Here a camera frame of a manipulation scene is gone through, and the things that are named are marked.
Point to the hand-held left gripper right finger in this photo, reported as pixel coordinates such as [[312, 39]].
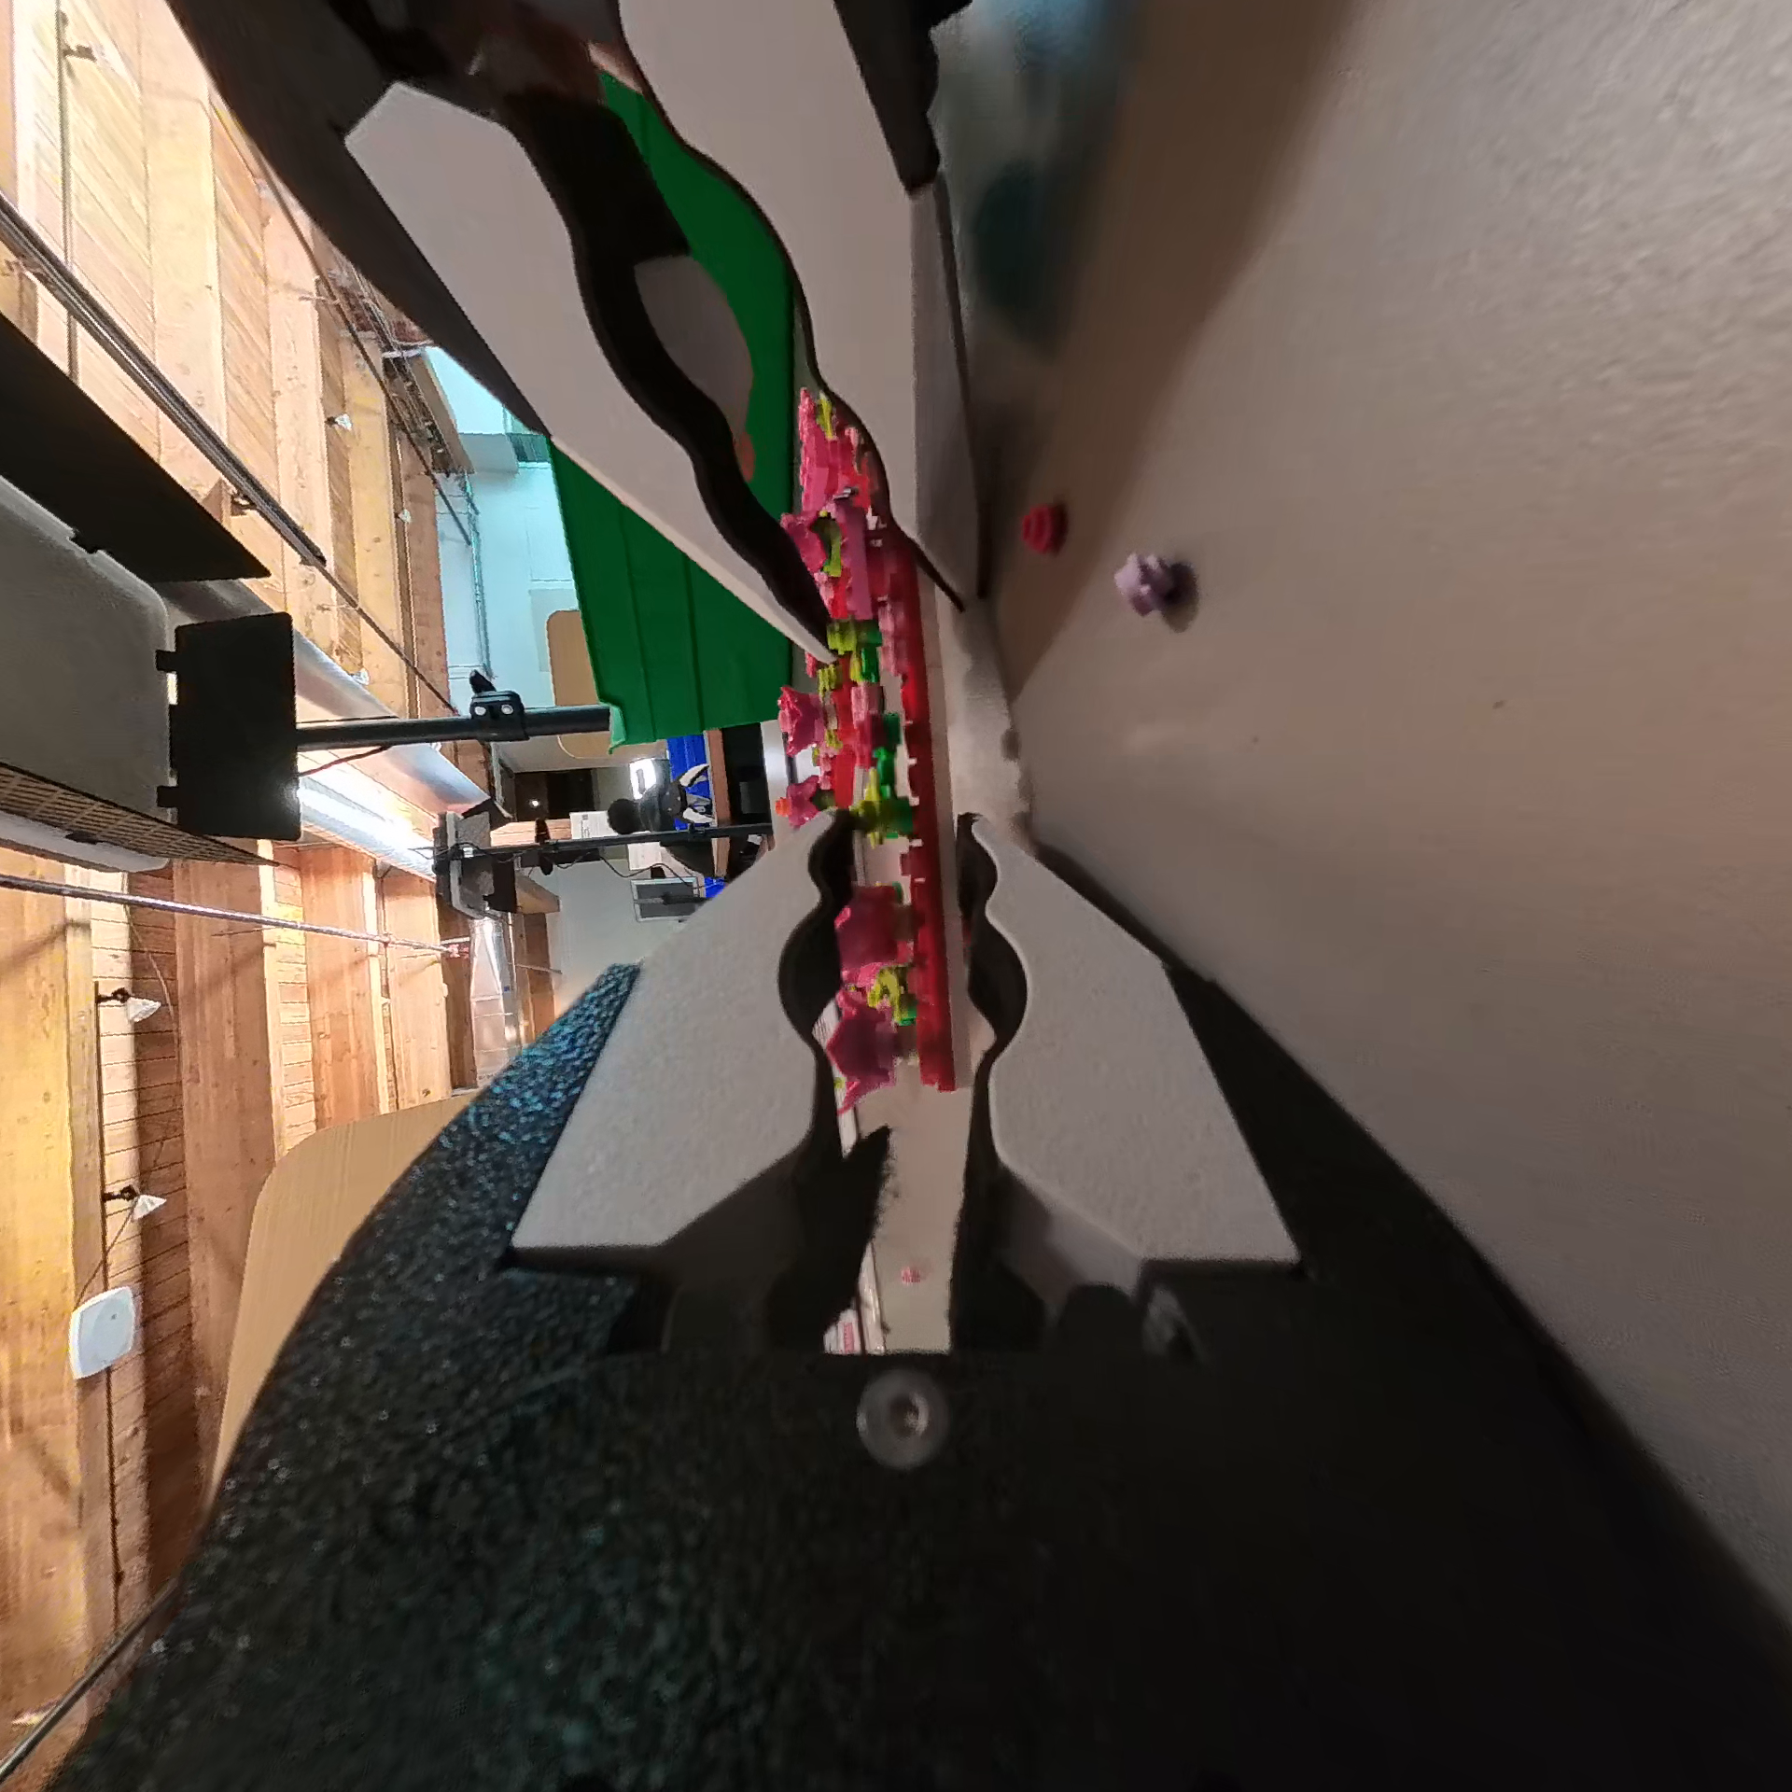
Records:
[[1121, 1120]]

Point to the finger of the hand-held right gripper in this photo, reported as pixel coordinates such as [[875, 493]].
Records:
[[827, 210], [532, 310]]

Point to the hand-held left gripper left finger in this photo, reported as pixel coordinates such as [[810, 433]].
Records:
[[671, 1107]]

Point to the straight red lego flower strip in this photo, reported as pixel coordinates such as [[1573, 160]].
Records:
[[932, 979]]

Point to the black panel light on arm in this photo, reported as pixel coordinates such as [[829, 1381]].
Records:
[[233, 729]]

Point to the red lego stud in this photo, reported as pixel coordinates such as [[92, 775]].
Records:
[[1044, 526]]

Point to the lavender lego stud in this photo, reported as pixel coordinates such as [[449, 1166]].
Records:
[[1143, 581]]

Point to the green plastic bin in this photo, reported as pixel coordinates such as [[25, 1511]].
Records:
[[659, 618]]

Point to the blue crate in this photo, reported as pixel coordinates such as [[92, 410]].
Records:
[[694, 770]]

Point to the light wooden board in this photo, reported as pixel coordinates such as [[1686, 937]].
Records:
[[310, 1217]]

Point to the black ceiling panel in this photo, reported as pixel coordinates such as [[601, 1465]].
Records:
[[99, 476]]

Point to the white spot lamp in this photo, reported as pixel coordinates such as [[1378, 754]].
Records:
[[141, 1204], [141, 1007]]

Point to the grey ceiling unit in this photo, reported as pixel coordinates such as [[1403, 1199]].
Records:
[[72, 658]]

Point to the black camera stand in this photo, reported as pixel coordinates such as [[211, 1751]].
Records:
[[469, 862]]

